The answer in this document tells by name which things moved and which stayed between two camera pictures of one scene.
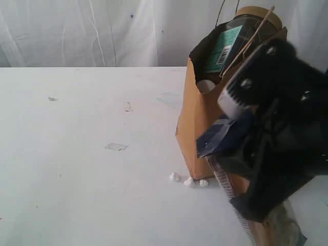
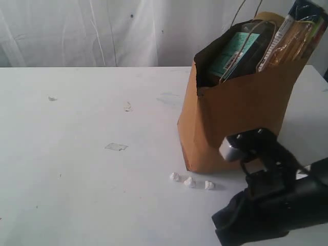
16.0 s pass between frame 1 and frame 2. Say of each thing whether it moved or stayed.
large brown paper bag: moved
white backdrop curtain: stayed
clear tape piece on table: stayed
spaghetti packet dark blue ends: moved
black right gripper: moved
